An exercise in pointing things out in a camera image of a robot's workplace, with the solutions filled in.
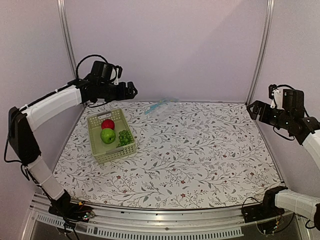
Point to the clear blue zip top bag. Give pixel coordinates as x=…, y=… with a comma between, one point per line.
x=161, y=106

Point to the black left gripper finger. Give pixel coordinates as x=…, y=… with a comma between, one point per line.
x=130, y=87
x=132, y=94

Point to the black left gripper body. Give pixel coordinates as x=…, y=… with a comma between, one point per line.
x=111, y=95

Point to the floral patterned table mat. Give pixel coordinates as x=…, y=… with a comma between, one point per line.
x=194, y=155

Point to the green apple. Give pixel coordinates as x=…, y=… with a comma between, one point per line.
x=107, y=135

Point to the aluminium frame post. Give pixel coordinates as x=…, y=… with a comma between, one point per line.
x=66, y=35
x=270, y=5

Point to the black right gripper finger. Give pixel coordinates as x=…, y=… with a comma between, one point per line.
x=256, y=105
x=254, y=113

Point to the right aluminium frame post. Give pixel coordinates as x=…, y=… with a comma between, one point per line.
x=270, y=5

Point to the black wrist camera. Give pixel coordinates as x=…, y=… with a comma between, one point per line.
x=276, y=96
x=119, y=71

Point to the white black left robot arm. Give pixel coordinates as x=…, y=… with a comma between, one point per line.
x=102, y=83

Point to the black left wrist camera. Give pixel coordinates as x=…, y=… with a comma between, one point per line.
x=119, y=71

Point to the green grape bunch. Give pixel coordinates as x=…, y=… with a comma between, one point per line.
x=125, y=138

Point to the aluminium front rail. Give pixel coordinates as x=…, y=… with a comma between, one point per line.
x=118, y=222

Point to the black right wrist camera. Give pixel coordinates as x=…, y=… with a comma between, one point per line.
x=276, y=96

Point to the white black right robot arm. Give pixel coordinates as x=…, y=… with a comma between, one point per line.
x=287, y=111

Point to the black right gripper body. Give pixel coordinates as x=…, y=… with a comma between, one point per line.
x=275, y=121

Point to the red apple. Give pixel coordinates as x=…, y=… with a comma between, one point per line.
x=108, y=124

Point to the left aluminium frame post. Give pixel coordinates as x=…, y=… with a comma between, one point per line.
x=66, y=35

